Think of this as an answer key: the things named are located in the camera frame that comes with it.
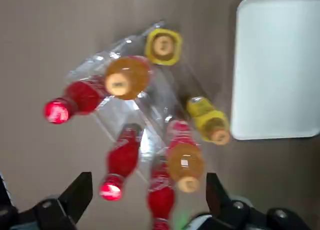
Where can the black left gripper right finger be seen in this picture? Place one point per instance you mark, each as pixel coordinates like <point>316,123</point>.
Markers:
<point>225,207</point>

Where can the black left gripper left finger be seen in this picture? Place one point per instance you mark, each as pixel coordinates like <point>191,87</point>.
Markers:
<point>62,205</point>

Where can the red cola bottle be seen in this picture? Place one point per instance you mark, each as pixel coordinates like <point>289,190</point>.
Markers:
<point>122,155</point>
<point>160,200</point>
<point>80,97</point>

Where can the white rectangular tray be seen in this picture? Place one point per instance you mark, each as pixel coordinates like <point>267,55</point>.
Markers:
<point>275,65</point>

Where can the clear acrylic bottle shelf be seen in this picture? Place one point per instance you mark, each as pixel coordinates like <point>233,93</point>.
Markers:
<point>150,115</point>

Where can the orange tea bottle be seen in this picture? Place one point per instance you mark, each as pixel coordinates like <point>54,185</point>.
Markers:
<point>185,162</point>
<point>130,75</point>

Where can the yellow drink bottle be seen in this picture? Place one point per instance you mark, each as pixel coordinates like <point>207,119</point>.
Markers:
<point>163,46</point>
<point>207,117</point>

